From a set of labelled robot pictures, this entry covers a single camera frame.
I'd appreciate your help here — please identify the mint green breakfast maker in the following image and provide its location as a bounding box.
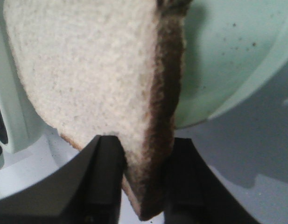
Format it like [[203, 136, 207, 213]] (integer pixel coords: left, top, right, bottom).
[[0, 0, 49, 164]]

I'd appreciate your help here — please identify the bread slice with brown crust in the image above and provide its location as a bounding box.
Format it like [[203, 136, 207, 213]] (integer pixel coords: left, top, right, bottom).
[[3, 0, 191, 221]]

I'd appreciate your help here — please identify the mint green round plate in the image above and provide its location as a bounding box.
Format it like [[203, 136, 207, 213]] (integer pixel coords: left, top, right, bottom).
[[176, 0, 288, 128]]

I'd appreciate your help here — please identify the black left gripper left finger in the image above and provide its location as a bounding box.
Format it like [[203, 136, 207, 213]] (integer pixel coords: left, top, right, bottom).
[[0, 136, 126, 224]]

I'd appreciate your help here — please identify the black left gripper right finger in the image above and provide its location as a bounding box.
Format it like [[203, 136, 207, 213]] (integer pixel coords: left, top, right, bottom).
[[164, 138, 257, 224]]

